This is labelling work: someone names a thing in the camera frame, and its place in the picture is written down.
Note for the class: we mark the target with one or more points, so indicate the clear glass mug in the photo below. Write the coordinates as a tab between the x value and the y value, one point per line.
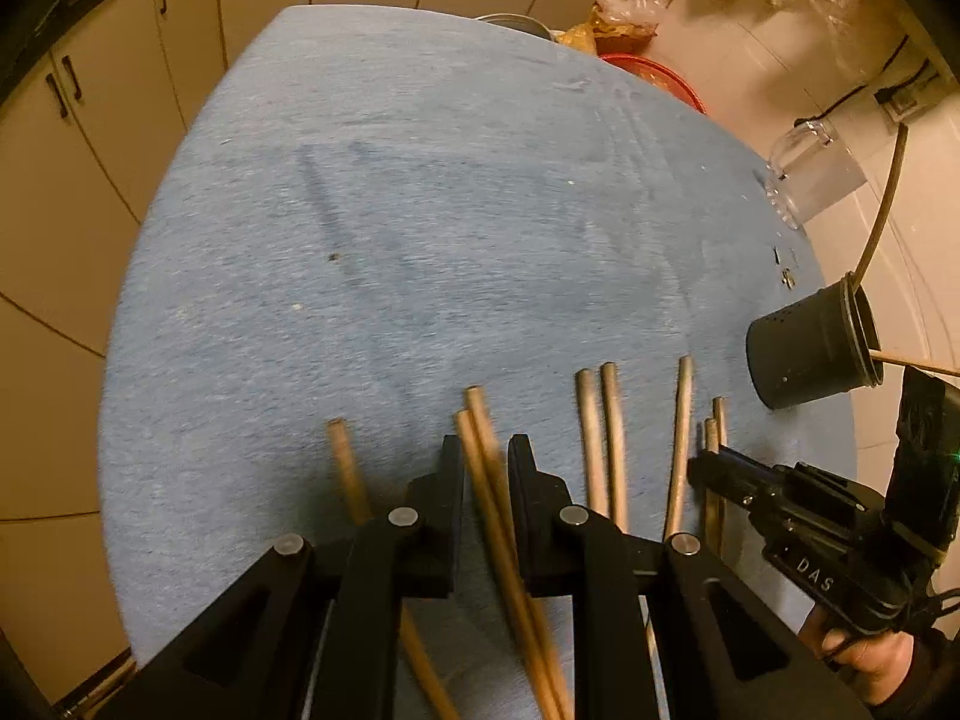
814	169

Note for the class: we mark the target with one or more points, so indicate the wall socket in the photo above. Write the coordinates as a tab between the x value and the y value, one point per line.
904	99

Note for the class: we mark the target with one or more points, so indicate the yellow plastic bag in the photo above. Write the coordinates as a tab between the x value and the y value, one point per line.
622	19

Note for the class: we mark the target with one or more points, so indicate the black chopstick holder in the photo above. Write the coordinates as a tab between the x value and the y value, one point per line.
806	352

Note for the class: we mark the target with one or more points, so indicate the red plastic basin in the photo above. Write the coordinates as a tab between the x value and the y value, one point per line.
660	75

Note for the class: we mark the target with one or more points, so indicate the person's right hand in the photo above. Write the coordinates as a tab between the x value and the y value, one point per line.
870	664

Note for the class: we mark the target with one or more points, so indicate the person's right forearm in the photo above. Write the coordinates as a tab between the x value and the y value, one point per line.
926	690

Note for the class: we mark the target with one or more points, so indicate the metal steamer pot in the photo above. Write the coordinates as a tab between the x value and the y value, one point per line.
514	22

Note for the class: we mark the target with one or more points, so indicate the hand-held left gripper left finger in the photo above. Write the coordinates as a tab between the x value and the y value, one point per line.
442	510

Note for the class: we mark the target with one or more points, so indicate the curved wooden chopstick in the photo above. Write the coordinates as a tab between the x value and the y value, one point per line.
885	202

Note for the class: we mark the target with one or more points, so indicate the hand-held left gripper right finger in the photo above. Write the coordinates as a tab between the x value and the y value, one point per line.
536	525

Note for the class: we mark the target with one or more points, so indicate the cream kitchen base cabinets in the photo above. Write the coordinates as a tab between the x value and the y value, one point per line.
112	127

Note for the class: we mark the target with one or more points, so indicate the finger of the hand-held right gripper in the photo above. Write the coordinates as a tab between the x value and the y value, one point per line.
742	463
720	480

